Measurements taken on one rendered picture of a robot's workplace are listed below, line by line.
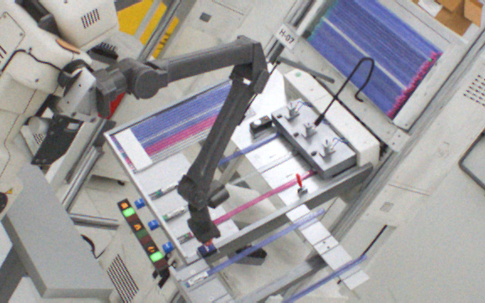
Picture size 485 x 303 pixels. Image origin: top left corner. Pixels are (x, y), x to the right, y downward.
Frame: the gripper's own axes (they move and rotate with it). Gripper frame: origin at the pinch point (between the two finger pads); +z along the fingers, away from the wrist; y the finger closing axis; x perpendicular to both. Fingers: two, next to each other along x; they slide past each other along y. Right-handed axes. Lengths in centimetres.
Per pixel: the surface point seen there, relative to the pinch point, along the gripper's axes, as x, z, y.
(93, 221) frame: 24, 47, 70
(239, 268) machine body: -12.4, 40.4, 11.9
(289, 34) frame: -72, -4, 65
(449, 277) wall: -125, 150, 12
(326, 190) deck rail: -43.8, 5.7, -0.4
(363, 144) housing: -62, -1, 4
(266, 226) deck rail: -20.4, 7.4, -0.1
